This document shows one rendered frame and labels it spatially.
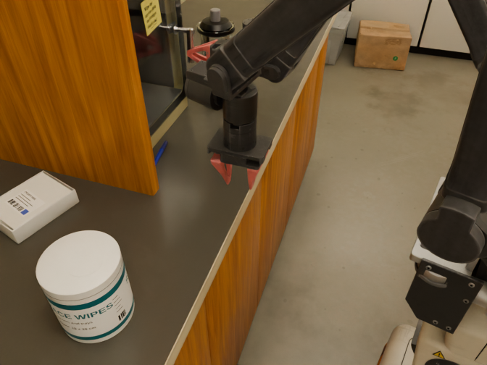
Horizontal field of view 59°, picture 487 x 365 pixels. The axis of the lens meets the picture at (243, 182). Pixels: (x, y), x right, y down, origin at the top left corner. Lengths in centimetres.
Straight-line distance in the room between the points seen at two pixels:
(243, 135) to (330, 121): 235
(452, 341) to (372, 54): 301
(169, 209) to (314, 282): 116
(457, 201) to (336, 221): 177
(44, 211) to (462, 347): 90
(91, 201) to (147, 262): 24
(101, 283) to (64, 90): 45
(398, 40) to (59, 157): 303
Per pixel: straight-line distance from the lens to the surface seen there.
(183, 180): 107
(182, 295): 85
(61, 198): 104
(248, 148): 74
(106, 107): 95
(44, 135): 112
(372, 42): 373
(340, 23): 374
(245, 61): 60
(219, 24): 127
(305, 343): 187
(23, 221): 102
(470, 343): 99
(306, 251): 215
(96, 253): 75
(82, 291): 71
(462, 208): 56
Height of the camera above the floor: 164
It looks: 41 degrees down
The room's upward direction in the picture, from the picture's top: straight up
